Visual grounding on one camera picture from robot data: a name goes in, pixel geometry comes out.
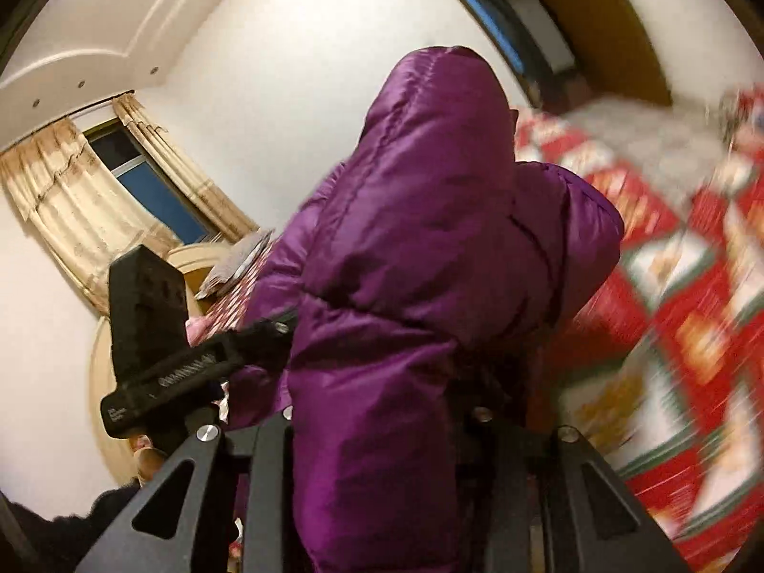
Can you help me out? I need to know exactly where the grey patterned pillow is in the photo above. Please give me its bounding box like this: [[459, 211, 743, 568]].
[[196, 230, 276, 302]]

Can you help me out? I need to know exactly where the person's left hand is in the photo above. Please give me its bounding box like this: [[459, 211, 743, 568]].
[[132, 446, 169, 487]]

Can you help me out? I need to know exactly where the person's left forearm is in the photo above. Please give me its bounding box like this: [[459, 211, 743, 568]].
[[0, 482, 145, 573]]

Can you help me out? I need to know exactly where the window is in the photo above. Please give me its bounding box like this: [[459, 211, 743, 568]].
[[84, 119, 212, 245]]

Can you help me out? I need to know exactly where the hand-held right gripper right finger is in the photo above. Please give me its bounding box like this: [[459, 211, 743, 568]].
[[452, 407, 693, 573]]

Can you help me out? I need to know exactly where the purple down jacket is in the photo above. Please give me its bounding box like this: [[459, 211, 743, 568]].
[[223, 44, 625, 573]]

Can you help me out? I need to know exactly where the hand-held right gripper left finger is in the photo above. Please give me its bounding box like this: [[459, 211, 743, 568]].
[[74, 408, 297, 573]]

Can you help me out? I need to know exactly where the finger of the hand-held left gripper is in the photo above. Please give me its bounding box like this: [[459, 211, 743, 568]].
[[228, 308, 300, 369]]

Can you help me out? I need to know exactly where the blurred colourful pile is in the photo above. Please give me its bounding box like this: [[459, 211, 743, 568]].
[[719, 86, 764, 144]]

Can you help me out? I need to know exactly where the brown wooden door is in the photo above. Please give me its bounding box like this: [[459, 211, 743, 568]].
[[507, 0, 672, 108]]

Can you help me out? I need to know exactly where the dark door frame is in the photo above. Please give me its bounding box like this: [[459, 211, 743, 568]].
[[445, 0, 577, 93]]

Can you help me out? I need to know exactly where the red checkered printed blanket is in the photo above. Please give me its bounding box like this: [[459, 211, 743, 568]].
[[191, 86, 764, 573]]

